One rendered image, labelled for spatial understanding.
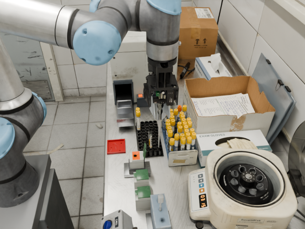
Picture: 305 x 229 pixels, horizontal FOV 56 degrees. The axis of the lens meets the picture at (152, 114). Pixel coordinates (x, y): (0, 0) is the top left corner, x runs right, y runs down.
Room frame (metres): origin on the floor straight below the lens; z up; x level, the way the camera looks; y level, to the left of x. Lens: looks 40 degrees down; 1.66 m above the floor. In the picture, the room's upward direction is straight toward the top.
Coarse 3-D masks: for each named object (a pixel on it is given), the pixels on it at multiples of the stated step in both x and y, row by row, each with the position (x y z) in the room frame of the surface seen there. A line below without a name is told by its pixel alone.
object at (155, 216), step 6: (150, 198) 0.48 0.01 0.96; (156, 198) 0.47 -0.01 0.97; (150, 204) 0.48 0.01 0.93; (156, 204) 0.45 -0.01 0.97; (162, 204) 0.45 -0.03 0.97; (156, 210) 0.43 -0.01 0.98; (162, 210) 0.43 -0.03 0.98; (150, 216) 0.47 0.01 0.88; (156, 216) 0.41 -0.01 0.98; (162, 216) 0.41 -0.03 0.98; (168, 216) 0.41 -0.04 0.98; (150, 222) 0.45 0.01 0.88; (156, 222) 0.39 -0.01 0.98; (162, 222) 0.39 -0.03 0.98; (168, 222) 0.39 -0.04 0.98; (150, 228) 0.43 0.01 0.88; (156, 228) 0.38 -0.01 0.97; (162, 228) 0.38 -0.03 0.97; (168, 228) 0.38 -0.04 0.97
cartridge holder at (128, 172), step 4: (128, 160) 0.66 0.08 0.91; (144, 160) 0.66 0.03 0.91; (124, 164) 0.66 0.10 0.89; (128, 164) 0.66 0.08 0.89; (144, 164) 0.64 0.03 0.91; (148, 164) 0.66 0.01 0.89; (124, 168) 0.64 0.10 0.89; (128, 168) 0.64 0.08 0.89; (140, 168) 0.63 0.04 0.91; (144, 168) 0.63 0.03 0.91; (148, 168) 0.64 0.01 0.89; (124, 172) 0.63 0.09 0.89; (128, 172) 0.63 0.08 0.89; (132, 172) 0.62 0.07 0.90; (148, 172) 0.63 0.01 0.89; (124, 176) 0.61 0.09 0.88; (128, 176) 0.62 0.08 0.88; (132, 176) 0.62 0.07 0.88
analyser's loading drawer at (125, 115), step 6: (120, 96) 1.02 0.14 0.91; (126, 96) 1.02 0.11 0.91; (120, 102) 0.95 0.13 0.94; (126, 102) 0.95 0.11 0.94; (120, 108) 0.90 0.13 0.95; (126, 108) 0.91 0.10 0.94; (132, 108) 0.94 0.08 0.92; (120, 114) 0.90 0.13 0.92; (126, 114) 0.90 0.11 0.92; (132, 114) 0.90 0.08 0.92; (120, 120) 0.85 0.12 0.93; (126, 120) 0.85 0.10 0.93; (132, 120) 0.85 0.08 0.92; (120, 126) 0.85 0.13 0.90
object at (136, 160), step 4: (132, 152) 0.66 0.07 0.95; (136, 152) 0.66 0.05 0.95; (140, 152) 0.66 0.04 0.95; (132, 156) 0.64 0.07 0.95; (136, 156) 0.64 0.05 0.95; (140, 156) 0.64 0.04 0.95; (132, 160) 0.62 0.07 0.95; (136, 160) 0.63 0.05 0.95; (140, 160) 0.63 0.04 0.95; (132, 164) 0.62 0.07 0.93; (136, 164) 0.63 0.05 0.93; (140, 164) 0.63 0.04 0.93; (132, 168) 0.62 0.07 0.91; (136, 168) 0.63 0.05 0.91
